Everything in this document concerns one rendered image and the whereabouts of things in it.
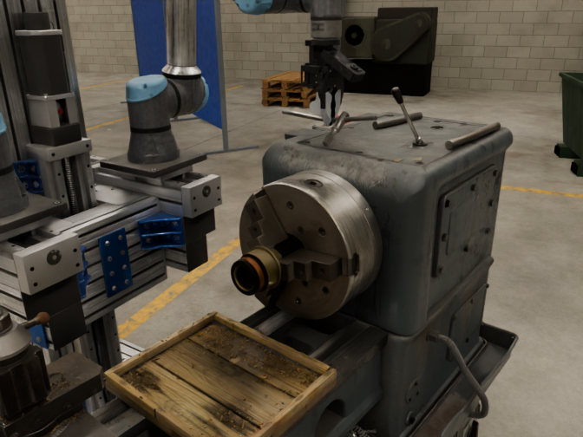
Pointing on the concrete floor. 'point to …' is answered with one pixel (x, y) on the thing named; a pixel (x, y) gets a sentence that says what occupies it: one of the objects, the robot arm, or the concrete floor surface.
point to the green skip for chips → (572, 120)
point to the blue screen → (204, 50)
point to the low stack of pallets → (286, 89)
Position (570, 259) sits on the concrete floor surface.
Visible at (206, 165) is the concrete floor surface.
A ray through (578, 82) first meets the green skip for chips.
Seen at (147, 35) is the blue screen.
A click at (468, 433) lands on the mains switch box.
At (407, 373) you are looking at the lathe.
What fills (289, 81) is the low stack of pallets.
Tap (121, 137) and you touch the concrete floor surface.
